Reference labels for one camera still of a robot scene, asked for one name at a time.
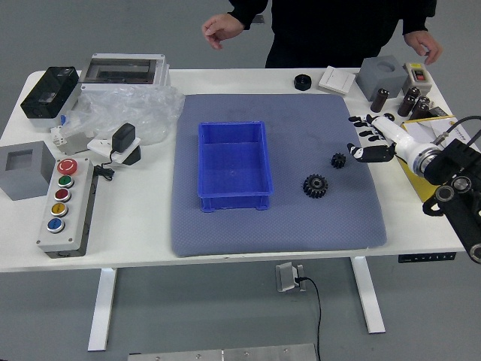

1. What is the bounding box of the black power adapter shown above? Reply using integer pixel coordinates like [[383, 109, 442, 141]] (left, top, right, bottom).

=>
[[110, 123, 137, 155]]

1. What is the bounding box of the black table control panel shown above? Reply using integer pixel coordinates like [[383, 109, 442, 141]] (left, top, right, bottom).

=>
[[398, 252, 458, 264]]

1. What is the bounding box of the person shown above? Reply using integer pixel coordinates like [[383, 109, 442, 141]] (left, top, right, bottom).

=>
[[227, 0, 439, 69]]

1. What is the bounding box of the black adapter cord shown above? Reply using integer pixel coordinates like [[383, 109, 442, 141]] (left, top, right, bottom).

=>
[[92, 149, 116, 182]]

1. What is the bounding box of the blue plastic box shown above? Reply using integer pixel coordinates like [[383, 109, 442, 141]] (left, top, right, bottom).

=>
[[197, 120, 274, 214]]

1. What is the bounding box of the yellow and white cardboard box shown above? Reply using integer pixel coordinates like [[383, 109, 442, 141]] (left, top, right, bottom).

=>
[[397, 114, 470, 201]]

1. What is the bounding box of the white circuit breaker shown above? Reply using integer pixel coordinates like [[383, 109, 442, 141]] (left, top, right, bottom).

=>
[[50, 123, 95, 156]]

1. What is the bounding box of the big black gear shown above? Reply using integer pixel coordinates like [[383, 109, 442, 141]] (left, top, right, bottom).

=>
[[303, 173, 328, 200]]

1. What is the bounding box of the grey metal plate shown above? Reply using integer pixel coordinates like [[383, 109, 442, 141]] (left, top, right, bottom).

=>
[[126, 343, 318, 361]]

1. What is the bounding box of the person's right hand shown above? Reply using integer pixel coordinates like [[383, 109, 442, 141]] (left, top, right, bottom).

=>
[[201, 14, 245, 50]]

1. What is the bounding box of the grey block with round recess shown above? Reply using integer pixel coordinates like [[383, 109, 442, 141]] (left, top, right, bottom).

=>
[[355, 56, 410, 102]]

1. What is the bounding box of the white wall switch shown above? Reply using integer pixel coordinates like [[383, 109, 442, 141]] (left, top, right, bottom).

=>
[[318, 65, 357, 96]]

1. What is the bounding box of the grey cube with square recess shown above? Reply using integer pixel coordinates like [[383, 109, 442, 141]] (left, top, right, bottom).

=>
[[0, 140, 58, 202]]

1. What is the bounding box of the white table leg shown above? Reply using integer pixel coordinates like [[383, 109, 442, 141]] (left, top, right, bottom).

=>
[[350, 256, 387, 335], [86, 268, 118, 353]]

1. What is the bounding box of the clear plastic bag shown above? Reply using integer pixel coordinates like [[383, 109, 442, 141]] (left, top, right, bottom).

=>
[[59, 83, 186, 148]]

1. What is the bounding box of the white-shelled robot right hand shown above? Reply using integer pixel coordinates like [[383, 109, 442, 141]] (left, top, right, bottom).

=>
[[346, 114, 428, 172]]

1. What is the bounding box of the grey five-button control box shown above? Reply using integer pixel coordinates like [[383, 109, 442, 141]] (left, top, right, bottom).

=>
[[35, 157, 100, 259]]

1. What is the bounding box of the black floor cable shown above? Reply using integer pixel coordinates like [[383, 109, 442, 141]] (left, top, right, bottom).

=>
[[295, 276, 323, 361]]

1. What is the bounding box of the person's left hand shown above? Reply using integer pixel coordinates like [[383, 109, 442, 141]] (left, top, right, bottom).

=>
[[402, 29, 444, 65]]

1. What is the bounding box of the grey-blue mat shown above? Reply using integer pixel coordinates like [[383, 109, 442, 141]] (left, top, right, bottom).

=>
[[169, 93, 388, 259]]

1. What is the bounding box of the black round knob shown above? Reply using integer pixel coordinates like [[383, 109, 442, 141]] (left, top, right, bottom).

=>
[[293, 74, 313, 92]]

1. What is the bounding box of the grey switch box red button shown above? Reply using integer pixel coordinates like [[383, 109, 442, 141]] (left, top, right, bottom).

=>
[[401, 61, 434, 97]]

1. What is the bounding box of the grey windowed distribution box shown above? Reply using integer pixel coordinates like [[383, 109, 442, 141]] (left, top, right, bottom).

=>
[[79, 53, 171, 93]]

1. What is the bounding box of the black-lidded white enclosure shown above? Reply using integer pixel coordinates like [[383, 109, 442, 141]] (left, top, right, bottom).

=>
[[20, 66, 83, 132]]

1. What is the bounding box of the white socket block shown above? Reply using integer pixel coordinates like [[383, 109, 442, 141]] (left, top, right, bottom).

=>
[[86, 135, 143, 167]]

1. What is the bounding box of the silver floor socket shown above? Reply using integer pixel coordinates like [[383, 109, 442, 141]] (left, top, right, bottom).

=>
[[274, 262, 307, 294]]

